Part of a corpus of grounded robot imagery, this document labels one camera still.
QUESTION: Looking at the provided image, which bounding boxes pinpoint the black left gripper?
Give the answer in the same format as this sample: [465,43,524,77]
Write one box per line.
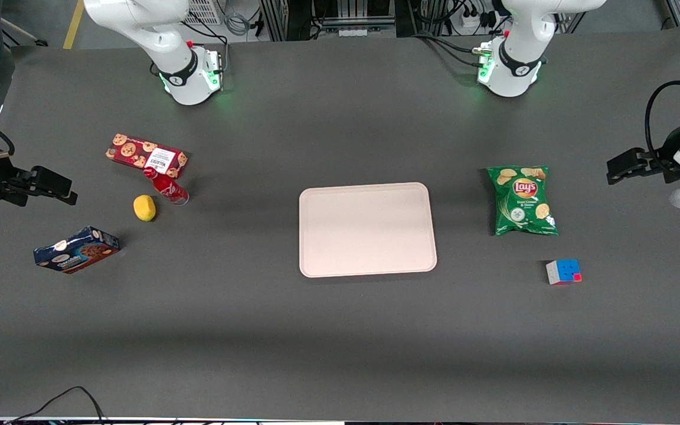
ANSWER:
[606,121,680,186]

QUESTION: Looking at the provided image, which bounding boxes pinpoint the red coke bottle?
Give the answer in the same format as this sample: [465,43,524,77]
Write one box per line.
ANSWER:
[142,166,190,207]

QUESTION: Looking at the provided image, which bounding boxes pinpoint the beige plastic tray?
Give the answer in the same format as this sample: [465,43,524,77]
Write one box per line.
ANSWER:
[298,182,439,279]

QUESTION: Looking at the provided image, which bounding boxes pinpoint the blue chocolate cookie box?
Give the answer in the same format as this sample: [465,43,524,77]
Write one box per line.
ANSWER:
[33,225,121,275]

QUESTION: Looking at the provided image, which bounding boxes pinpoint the yellow lemon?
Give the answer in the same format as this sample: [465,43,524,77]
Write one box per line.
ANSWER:
[133,195,158,223]

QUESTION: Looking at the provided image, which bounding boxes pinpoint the red cookie box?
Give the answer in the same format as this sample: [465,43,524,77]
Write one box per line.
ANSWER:
[105,133,189,180]

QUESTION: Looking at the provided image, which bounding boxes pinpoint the green Lay's chips bag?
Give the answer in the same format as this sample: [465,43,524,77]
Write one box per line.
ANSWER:
[486,165,560,237]

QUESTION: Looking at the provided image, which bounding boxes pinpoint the Rubik's cube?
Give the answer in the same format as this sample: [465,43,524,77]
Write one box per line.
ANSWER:
[545,259,583,286]

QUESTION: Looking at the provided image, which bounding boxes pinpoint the white power strip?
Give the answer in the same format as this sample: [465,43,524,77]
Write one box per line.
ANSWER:
[460,9,499,31]

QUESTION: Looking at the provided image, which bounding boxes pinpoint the white perforated panel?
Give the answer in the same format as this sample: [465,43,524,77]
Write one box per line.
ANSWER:
[185,0,224,26]

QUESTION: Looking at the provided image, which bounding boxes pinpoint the black cable at table edge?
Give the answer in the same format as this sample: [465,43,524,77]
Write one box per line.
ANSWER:
[2,386,109,425]

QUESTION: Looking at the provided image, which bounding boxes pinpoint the black left base cables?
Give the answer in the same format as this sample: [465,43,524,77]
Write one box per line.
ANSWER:
[412,31,489,69]

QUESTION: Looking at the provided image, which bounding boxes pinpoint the grey coiled cable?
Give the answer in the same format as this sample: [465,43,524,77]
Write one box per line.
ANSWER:
[222,11,253,37]

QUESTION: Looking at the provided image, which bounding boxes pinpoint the black aluminium frame rack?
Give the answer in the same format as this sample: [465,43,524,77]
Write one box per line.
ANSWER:
[259,0,398,42]

